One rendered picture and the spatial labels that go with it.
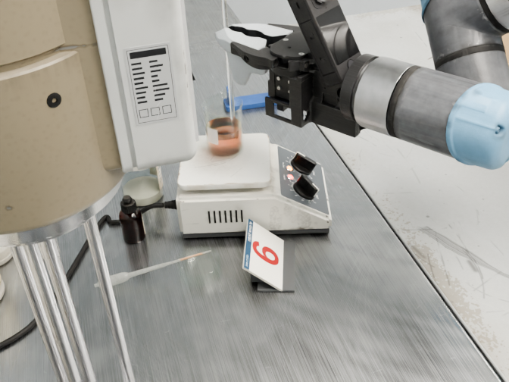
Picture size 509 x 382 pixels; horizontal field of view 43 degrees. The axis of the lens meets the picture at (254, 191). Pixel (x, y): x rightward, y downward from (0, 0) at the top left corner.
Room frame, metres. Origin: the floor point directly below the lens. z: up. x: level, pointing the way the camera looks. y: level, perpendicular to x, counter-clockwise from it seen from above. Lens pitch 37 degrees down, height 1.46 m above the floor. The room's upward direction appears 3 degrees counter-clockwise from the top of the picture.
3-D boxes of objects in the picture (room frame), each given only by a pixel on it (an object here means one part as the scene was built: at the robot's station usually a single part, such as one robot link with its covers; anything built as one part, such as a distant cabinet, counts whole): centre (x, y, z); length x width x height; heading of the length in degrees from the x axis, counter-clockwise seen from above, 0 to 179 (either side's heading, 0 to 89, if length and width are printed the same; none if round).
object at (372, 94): (0.59, -0.14, 1.14); 0.08 x 0.05 x 0.08; 138
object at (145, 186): (0.76, 0.16, 0.94); 0.06 x 0.06 x 0.08
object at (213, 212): (0.71, 0.01, 0.94); 0.22 x 0.13 x 0.08; 89
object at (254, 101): (1.01, 0.00, 0.92); 0.10 x 0.03 x 0.04; 101
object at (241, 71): (0.70, 0.01, 1.13); 0.09 x 0.03 x 0.06; 49
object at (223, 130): (0.73, 0.04, 1.02); 0.06 x 0.05 x 0.08; 171
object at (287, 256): (0.59, -0.02, 0.92); 0.09 x 0.06 x 0.04; 175
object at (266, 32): (0.72, -0.01, 1.13); 0.09 x 0.03 x 0.06; 47
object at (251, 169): (0.71, 0.04, 0.98); 0.12 x 0.12 x 0.01; 89
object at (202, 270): (0.59, 0.07, 0.91); 0.06 x 0.06 x 0.02
